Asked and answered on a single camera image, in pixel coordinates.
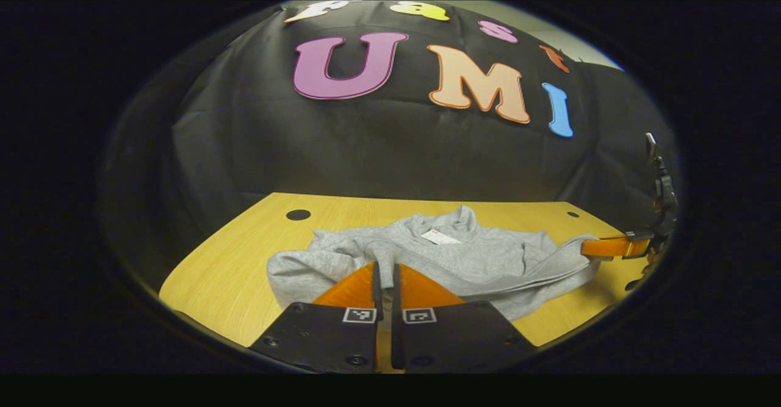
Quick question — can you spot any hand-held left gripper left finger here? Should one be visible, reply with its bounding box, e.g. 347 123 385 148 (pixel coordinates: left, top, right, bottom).
249 261 384 374

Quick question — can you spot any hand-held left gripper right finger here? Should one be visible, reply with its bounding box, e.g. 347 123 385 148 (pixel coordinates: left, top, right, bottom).
390 263 539 374

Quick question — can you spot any grey sweatshirt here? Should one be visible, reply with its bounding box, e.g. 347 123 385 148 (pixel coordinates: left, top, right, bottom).
267 206 602 322

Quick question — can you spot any white paper garment tag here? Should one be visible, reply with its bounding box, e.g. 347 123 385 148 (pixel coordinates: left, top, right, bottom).
421 228 462 246

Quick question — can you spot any black backdrop cloth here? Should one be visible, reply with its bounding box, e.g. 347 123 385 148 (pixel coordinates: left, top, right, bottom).
101 1 681 292

